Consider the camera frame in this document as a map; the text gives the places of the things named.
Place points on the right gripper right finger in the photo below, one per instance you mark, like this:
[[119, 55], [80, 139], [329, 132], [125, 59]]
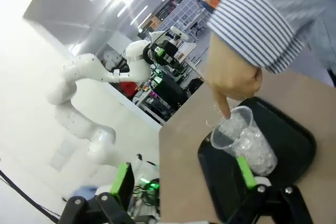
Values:
[[246, 174]]

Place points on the person's right forearm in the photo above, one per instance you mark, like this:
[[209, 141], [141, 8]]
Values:
[[249, 24]]

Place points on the clear plastic cup with ice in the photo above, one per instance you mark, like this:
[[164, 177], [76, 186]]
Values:
[[252, 142]]

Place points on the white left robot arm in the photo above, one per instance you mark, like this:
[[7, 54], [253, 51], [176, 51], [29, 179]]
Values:
[[86, 66]]

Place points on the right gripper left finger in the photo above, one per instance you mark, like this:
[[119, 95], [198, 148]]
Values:
[[123, 184]]

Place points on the black plastic serving tray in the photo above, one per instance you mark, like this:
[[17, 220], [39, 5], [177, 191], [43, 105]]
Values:
[[288, 142]]

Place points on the red object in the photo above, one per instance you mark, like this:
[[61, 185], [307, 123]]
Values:
[[128, 90]]

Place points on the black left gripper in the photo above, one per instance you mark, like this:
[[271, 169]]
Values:
[[169, 52]]

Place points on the electronics with green light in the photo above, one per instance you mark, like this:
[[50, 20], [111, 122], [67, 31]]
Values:
[[148, 186]]

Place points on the black computer case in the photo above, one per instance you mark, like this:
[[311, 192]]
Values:
[[170, 90]]

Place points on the person's striped shirt torso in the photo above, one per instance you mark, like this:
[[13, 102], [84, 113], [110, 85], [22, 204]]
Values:
[[315, 11]]

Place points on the person's right hand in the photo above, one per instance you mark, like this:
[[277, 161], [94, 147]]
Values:
[[231, 72]]

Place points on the white shelf unit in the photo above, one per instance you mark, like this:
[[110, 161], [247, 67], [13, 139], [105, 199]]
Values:
[[189, 14]]

